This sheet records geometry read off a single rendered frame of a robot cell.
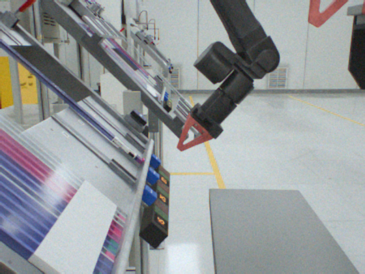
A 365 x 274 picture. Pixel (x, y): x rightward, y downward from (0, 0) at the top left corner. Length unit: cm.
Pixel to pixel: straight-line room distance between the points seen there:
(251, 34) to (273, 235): 40
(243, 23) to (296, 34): 804
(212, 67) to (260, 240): 35
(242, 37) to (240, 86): 9
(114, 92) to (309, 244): 477
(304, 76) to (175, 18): 314
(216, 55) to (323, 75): 832
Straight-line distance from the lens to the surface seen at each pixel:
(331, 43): 905
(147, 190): 70
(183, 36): 837
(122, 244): 47
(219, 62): 74
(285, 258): 73
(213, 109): 75
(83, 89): 99
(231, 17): 76
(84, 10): 211
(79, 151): 65
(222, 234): 78
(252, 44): 76
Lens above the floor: 96
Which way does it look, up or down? 13 degrees down
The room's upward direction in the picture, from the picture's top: straight up
